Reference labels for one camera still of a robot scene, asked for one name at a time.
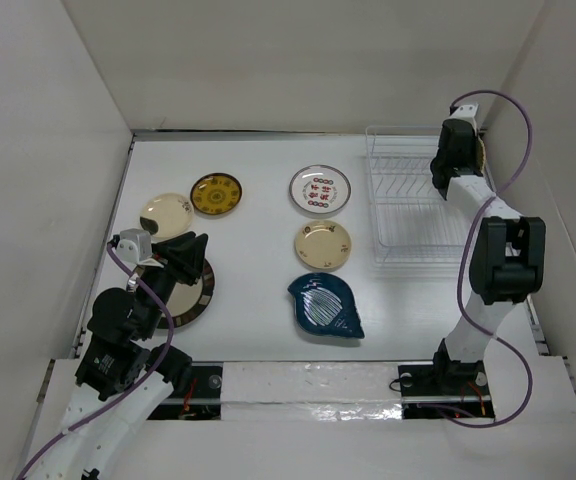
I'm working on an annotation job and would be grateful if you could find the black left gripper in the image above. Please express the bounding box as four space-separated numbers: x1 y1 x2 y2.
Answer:
136 229 208 336

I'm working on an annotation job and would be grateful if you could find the round bamboo woven plate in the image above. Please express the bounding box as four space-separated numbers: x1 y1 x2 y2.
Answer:
475 133 487 174

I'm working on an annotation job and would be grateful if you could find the beige plate with dark rim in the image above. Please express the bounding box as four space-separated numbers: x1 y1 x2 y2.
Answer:
167 259 215 329

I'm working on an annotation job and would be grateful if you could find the yellow brown patterned plate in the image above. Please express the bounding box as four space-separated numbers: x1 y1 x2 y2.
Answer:
190 172 243 216

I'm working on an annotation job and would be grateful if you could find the white plate with red characters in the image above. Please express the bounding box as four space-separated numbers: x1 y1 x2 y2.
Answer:
288 165 352 215

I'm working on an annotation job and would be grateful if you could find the cream plate with floral marks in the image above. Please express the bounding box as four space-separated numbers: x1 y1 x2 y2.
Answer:
294 220 352 271

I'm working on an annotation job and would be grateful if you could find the dark blue leaf-shaped plate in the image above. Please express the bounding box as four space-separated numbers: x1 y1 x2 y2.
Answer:
287 272 365 340

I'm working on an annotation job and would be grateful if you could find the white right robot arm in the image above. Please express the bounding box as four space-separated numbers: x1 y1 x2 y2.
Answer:
429 117 546 395

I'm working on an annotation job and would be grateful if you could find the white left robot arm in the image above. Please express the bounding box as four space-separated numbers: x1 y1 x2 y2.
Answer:
18 229 208 479

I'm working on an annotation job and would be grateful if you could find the pale cream glossy plate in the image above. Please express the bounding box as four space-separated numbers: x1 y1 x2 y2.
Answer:
139 193 194 240

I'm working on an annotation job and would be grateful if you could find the white wire dish rack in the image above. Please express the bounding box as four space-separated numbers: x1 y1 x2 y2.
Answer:
365 125 470 272

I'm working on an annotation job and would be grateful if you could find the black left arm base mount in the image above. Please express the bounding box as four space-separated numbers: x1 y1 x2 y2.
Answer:
148 362 223 421

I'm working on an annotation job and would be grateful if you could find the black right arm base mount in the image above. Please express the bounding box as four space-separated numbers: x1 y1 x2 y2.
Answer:
388 362 495 420

